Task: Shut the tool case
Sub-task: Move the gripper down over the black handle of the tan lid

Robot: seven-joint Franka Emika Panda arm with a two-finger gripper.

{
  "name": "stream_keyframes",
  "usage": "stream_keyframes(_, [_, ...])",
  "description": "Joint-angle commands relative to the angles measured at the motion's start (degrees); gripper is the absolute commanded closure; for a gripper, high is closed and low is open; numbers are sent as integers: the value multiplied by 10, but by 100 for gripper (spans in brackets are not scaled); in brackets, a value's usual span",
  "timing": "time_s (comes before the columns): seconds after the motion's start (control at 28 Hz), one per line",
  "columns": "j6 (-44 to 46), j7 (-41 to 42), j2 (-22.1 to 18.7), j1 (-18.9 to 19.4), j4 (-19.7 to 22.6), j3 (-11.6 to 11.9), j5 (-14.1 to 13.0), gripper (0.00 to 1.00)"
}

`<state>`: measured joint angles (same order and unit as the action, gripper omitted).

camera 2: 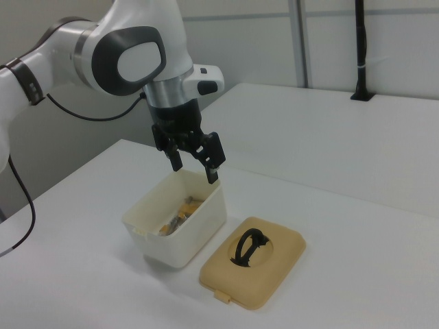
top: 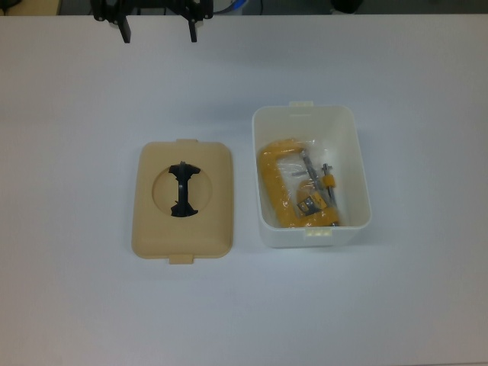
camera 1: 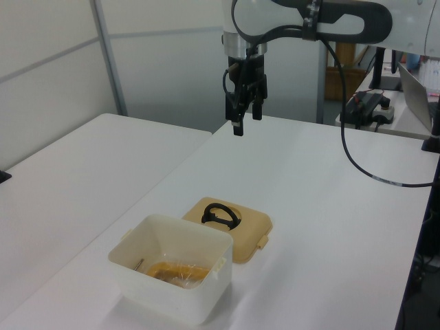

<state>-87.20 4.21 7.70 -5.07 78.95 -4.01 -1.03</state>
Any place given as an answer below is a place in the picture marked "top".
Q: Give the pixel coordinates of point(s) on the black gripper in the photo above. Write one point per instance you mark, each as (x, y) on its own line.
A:
(152, 4)

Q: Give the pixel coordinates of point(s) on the white plastic tool case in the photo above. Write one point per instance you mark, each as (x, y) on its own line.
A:
(274, 129)

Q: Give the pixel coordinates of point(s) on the white and blue roll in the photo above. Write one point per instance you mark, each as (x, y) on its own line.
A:
(232, 5)

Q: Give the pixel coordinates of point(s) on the dark round object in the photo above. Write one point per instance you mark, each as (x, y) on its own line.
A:
(343, 4)

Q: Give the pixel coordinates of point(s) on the large yellow C-clamp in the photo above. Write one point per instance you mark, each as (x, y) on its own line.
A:
(272, 179)

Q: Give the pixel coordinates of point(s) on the clear plastic bag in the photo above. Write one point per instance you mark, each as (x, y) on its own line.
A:
(324, 152)

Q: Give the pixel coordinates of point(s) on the small yellow clamp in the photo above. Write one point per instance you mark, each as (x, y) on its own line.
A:
(314, 204)

